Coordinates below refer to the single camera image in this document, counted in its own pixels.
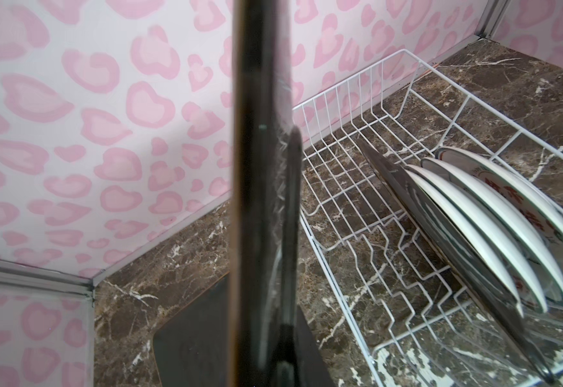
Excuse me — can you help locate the aluminium corner post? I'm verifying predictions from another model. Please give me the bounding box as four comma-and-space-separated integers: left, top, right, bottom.
0, 260, 94, 297
475, 0, 510, 40

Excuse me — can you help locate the aluminium corner post right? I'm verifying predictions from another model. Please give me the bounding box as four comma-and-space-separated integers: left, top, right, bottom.
475, 0, 510, 40

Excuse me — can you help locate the white wire dish rack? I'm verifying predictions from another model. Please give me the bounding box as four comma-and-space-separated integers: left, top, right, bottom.
295, 41, 563, 386

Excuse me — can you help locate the dark square plate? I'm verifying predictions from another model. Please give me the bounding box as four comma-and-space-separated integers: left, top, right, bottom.
356, 139, 555, 384
152, 275, 334, 386

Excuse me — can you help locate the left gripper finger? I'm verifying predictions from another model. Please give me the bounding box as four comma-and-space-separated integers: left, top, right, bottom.
272, 127, 302, 386

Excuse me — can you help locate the white round plate patterned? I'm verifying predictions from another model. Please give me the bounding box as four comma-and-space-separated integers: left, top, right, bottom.
435, 147, 563, 273

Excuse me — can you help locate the aluminium corner post left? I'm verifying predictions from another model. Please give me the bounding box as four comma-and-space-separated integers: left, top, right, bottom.
0, 260, 94, 297

